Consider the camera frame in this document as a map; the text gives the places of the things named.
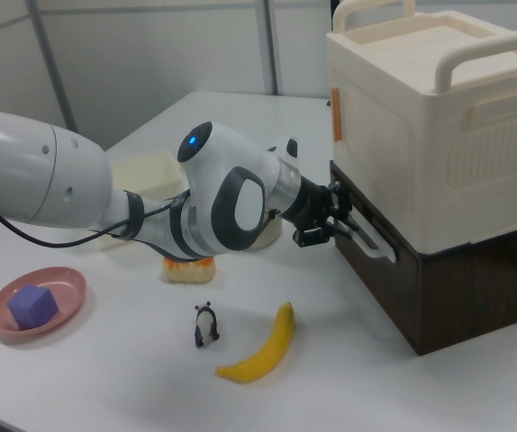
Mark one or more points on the yellow toy banana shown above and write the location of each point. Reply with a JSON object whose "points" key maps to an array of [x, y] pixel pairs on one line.
{"points": [[267, 346]]}

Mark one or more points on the white open plastic tub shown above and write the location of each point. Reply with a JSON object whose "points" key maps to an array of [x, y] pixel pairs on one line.
{"points": [[150, 173]]}

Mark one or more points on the dark brown wooden cabinet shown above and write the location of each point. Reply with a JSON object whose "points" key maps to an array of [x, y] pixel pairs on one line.
{"points": [[474, 288]]}

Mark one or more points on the purple cube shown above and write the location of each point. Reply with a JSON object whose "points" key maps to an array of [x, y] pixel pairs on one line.
{"points": [[33, 306]]}

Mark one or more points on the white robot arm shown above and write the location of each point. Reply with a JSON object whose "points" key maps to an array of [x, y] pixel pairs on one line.
{"points": [[222, 193]]}

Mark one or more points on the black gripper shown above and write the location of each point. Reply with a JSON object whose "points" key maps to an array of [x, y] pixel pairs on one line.
{"points": [[310, 211]]}

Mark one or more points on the toy salmon sushi piece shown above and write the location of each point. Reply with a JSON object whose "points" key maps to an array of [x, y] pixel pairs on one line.
{"points": [[186, 272]]}

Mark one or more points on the pink plate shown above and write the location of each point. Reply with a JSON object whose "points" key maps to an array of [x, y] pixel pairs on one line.
{"points": [[67, 288]]}

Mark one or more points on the small panda figurine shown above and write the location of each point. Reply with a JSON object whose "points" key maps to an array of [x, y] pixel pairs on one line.
{"points": [[205, 324]]}

